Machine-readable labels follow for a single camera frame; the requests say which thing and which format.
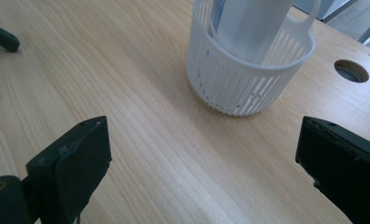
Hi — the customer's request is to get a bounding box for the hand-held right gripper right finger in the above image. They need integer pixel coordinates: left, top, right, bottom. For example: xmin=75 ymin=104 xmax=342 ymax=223
xmin=294 ymin=115 xmax=370 ymax=224

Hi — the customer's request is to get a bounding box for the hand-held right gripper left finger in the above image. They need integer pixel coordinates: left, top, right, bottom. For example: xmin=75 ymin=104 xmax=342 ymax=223
xmin=25 ymin=115 xmax=113 ymax=224

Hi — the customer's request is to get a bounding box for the white slotted plastic basket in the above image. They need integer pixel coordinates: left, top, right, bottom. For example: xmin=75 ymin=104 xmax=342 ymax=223
xmin=186 ymin=0 xmax=323 ymax=118

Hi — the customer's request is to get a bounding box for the white bottle with blue cap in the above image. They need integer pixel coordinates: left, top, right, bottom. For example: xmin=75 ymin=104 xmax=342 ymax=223
xmin=208 ymin=0 xmax=293 ymax=65

